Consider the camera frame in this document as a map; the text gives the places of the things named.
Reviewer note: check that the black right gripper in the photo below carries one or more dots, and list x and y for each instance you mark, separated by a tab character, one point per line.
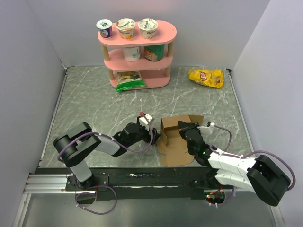
183	126

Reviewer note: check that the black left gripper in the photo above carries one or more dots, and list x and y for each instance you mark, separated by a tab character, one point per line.
147	137

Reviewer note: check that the brown cardboard box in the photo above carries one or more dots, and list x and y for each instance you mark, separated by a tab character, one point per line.
171	145

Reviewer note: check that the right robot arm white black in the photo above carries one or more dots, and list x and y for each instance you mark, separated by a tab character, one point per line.
260	172

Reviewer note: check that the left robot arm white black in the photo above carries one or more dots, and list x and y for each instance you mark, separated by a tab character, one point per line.
77	143

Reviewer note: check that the green snack box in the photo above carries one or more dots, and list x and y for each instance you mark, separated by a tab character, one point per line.
154	52

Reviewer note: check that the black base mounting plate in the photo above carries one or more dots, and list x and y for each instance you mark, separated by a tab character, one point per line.
149	183

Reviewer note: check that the yellow Lays chip bag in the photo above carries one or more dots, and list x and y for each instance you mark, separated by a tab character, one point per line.
207	77

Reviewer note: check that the green chip bag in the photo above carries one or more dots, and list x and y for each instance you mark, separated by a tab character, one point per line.
128	80

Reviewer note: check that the pink three-tier shelf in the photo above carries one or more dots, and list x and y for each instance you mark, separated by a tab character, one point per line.
155	74

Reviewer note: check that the white cup middle shelf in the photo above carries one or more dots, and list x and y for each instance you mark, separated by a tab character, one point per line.
131	53

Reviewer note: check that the white Chobani yogurt cup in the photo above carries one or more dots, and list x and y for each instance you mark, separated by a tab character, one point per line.
148	27

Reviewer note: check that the orange Chobani yogurt cup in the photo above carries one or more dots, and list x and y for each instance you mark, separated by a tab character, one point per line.
126	27

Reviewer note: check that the purple white yogurt cup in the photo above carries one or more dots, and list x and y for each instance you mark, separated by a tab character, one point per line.
105	28

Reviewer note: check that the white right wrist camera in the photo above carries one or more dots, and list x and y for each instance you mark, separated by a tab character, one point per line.
208	129

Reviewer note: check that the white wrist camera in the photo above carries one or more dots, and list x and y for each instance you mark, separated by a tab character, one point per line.
208	129
145	120

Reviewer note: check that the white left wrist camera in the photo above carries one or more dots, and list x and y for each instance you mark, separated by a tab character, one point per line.
145	120

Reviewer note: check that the aluminium rail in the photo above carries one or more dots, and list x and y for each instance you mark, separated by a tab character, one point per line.
46	184

